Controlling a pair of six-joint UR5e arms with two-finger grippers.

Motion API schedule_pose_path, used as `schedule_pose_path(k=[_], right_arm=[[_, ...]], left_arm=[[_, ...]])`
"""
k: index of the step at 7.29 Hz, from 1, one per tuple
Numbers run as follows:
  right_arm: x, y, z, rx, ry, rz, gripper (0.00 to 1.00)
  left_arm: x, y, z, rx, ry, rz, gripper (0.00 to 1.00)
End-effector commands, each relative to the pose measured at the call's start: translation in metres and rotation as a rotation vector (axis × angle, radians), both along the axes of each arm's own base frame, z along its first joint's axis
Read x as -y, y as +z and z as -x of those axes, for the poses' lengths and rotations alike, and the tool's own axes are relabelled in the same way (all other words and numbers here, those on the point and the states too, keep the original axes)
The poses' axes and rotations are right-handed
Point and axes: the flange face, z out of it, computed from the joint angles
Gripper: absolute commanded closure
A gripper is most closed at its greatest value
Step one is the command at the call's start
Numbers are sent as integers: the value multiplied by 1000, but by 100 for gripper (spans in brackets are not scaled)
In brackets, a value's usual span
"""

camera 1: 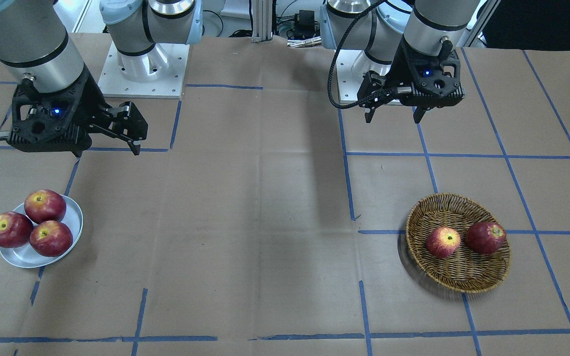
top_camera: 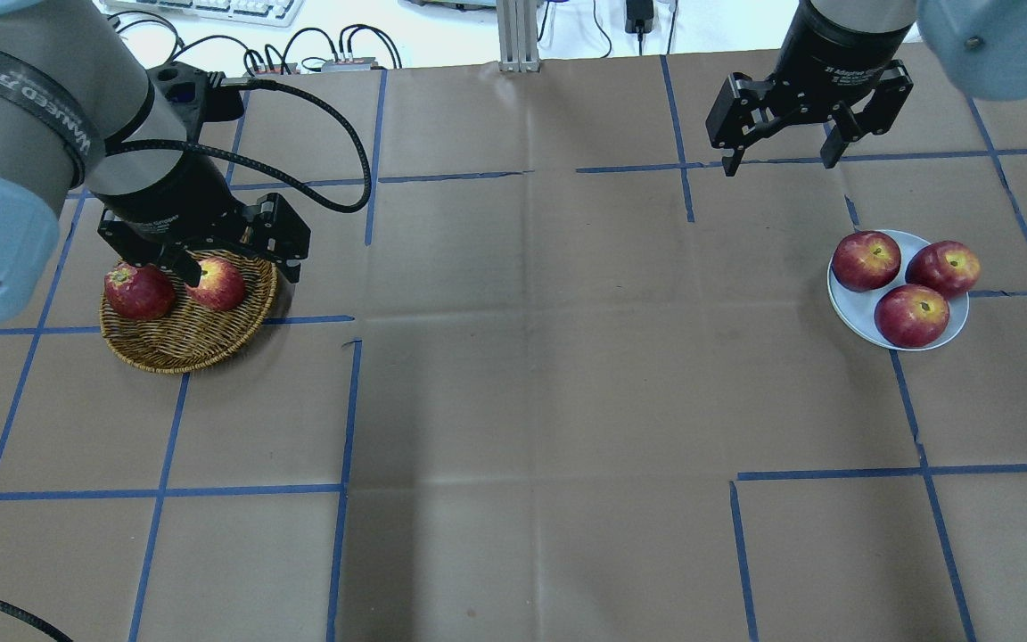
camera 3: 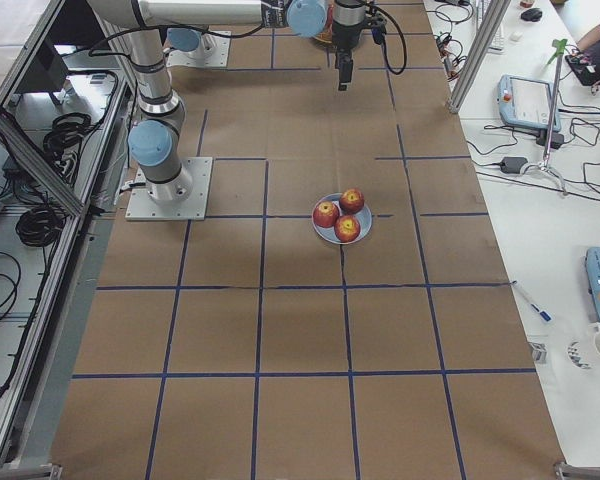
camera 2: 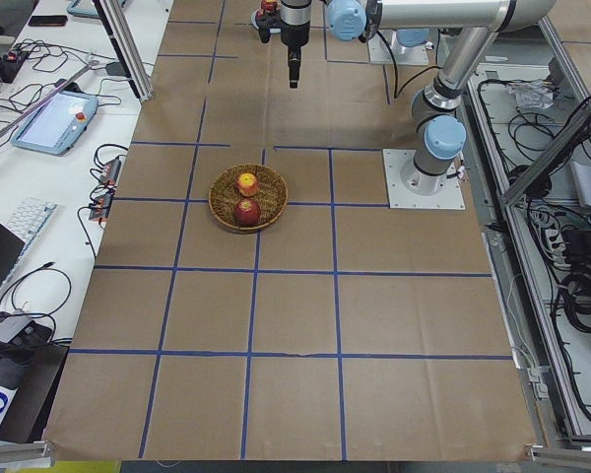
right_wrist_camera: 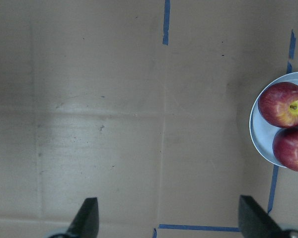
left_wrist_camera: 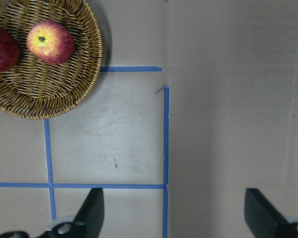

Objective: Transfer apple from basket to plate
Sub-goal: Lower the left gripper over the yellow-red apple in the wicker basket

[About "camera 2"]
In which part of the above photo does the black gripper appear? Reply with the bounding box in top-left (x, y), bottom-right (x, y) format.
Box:
top-left (280, 0), bottom-right (309, 89)

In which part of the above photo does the yellow-red apple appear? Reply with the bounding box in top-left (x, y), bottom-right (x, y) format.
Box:
top-left (235, 171), bottom-right (260, 197)

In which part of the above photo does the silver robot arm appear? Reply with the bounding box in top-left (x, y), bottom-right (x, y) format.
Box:
top-left (326, 0), bottom-right (554, 196)

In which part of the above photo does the woven wicker basket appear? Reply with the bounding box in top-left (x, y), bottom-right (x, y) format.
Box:
top-left (208, 164), bottom-right (288, 233)

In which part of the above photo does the dark red apple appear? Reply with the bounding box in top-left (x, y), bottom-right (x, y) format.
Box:
top-left (234, 198), bottom-right (261, 227)

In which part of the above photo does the blue teach pendant tablet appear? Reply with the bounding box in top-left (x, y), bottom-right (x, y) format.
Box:
top-left (10, 92), bottom-right (99, 156)

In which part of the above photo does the black smartphone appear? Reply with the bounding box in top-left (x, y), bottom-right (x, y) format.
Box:
top-left (28, 15), bottom-right (68, 28)

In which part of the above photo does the brown paper table cover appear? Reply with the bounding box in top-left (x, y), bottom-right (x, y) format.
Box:
top-left (45, 1), bottom-right (536, 461)

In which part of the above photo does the white keyboard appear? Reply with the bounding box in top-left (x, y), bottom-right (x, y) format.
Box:
top-left (0, 197), bottom-right (59, 290)

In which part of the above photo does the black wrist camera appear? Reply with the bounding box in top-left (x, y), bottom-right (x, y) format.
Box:
top-left (251, 0), bottom-right (281, 43)

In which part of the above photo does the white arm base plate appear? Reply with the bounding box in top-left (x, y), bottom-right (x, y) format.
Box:
top-left (382, 149), bottom-right (466, 211)

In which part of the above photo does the aluminium frame post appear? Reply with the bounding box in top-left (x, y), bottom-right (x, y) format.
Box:
top-left (94, 0), bottom-right (154, 102)

